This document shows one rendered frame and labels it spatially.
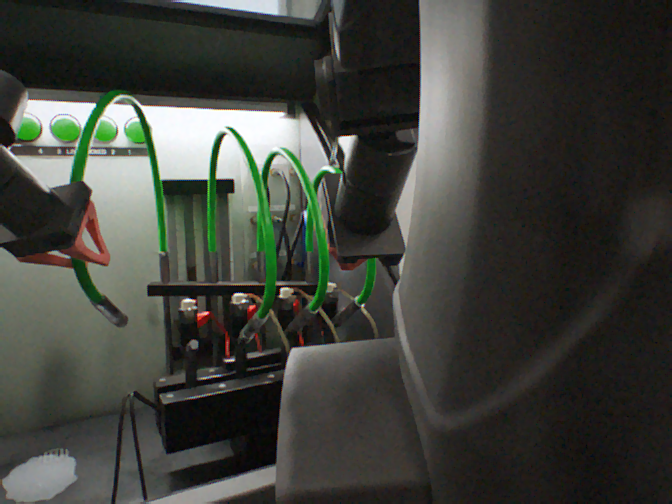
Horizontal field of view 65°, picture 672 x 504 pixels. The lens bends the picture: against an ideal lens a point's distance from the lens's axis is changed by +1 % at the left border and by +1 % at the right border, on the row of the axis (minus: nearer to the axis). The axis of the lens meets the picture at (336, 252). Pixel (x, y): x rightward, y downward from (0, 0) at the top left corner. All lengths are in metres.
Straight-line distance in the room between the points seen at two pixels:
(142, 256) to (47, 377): 0.28
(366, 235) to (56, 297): 0.73
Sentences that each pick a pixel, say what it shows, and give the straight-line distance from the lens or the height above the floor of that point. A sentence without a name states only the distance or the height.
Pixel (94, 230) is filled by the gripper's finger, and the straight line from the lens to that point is 0.65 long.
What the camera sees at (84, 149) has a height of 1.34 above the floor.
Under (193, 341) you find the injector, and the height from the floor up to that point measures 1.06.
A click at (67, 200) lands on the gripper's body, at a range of 0.61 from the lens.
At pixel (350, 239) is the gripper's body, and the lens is 0.49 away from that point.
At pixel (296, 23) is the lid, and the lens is 1.05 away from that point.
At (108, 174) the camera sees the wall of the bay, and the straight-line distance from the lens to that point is 1.08.
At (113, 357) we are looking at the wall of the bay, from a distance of 1.14.
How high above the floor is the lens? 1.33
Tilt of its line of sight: 10 degrees down
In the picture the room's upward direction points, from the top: straight up
